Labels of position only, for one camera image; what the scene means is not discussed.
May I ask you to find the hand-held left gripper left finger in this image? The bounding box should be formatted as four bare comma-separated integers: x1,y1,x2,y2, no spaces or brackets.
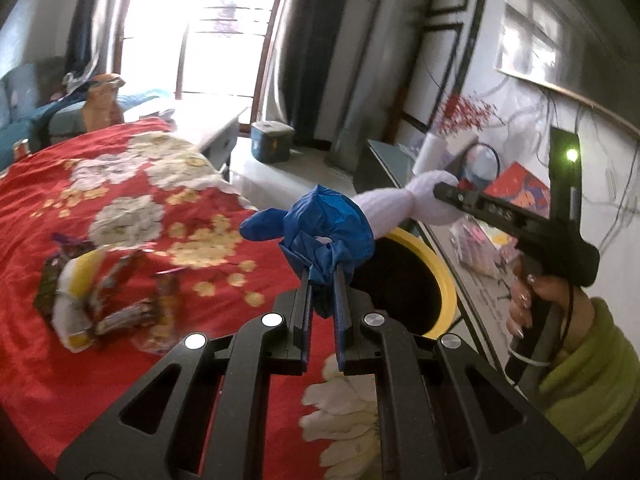
55,267,316,480

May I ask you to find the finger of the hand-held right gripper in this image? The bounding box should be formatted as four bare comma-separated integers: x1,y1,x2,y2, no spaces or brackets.
433,181,526,241

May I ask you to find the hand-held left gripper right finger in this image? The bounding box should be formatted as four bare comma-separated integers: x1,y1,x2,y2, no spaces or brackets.
332,267,586,480

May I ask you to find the yellow rimmed black trash bin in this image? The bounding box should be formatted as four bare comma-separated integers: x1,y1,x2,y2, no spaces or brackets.
347,227,458,341

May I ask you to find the blue and white glove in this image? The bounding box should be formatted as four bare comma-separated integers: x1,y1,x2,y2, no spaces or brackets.
240,184,377,318

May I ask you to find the brown snack wrapper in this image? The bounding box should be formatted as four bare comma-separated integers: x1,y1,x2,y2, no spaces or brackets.
95,272,183,338

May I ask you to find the purple snack wrapper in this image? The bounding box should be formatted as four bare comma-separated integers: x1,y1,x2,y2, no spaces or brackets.
36,232,98,311

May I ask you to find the person's right hand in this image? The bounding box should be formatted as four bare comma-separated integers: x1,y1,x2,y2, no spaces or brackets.
506,267,591,356

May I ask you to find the pink pastel packet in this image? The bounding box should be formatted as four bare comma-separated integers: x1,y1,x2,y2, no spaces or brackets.
449,215,503,276

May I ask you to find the black rimmed round mirror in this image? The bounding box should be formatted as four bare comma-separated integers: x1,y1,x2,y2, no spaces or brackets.
461,142,501,187

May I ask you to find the white vase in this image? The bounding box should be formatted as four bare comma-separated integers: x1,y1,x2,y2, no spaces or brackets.
412,135,448,177

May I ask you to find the red berry branch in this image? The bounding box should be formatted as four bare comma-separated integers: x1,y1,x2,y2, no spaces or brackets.
434,94,501,137

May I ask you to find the grey glass top cabinet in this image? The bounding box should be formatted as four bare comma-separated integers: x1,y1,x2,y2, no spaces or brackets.
364,139,526,386

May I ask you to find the grey standing air conditioner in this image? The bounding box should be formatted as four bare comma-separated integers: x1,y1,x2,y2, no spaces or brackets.
324,0,406,173

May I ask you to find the blue storage stool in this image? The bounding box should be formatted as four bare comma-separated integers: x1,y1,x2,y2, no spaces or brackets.
250,120,296,164

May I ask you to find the grey blue window curtain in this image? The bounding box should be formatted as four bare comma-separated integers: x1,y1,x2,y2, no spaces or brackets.
260,0,361,148
65,0,133,86

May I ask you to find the grey coffee table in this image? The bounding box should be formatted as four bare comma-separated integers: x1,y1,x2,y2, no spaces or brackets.
159,104,251,173

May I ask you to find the red floral blanket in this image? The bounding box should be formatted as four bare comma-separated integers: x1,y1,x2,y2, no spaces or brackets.
0,119,386,480

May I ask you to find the brown framed glass door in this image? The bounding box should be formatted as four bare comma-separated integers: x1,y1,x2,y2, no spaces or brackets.
115,0,286,101

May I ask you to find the white plastic bag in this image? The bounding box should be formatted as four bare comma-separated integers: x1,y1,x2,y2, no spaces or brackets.
61,71,91,95

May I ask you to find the wall mounted television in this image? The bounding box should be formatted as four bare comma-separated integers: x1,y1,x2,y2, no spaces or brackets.
494,0,640,136

